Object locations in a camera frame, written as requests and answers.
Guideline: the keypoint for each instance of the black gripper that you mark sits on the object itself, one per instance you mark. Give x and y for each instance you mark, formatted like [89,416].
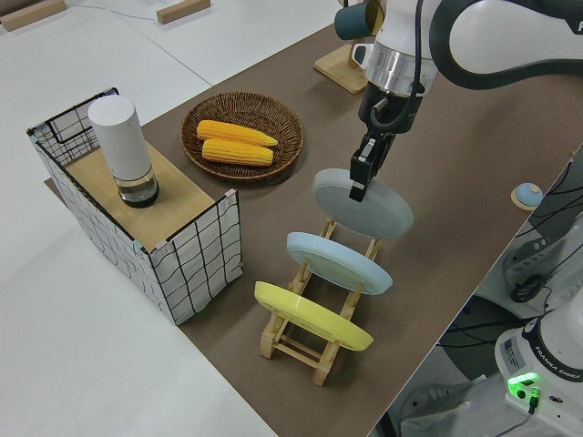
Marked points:
[391,114]

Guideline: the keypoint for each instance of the gray plate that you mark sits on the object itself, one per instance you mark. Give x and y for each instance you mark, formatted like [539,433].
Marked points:
[387,214]

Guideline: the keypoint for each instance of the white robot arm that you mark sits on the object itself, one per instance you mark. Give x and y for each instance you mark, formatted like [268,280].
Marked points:
[555,337]
[492,36]

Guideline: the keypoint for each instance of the light blue plate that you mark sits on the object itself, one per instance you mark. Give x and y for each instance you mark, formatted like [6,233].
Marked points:
[337,261]

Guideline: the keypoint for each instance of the yellow plate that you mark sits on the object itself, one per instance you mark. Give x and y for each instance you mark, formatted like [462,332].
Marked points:
[309,314]

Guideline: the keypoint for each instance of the wooden plate rack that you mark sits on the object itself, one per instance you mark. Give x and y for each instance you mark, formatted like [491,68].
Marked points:
[298,352]

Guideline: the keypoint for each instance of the brown wicker basket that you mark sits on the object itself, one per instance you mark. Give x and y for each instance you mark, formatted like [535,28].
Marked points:
[282,123]

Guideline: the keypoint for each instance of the wooden mug stand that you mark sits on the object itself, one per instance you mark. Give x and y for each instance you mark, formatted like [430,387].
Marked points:
[337,66]

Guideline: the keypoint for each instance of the yellow corn cob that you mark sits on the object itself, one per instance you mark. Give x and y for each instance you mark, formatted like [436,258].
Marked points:
[237,152]
[232,132]

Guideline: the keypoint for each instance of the dark teal mug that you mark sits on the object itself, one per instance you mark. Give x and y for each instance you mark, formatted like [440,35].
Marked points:
[348,20]

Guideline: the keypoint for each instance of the blue call bell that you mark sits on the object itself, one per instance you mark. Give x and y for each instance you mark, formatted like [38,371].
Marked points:
[526,193]

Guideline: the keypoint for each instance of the white power strip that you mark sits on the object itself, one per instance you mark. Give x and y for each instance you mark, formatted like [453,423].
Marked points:
[530,261]

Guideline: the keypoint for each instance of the wooden block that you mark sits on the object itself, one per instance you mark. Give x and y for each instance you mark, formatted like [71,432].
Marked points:
[32,13]
[182,11]

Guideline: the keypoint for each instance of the white cylindrical bottle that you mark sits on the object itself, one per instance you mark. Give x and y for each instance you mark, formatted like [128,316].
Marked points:
[120,136]

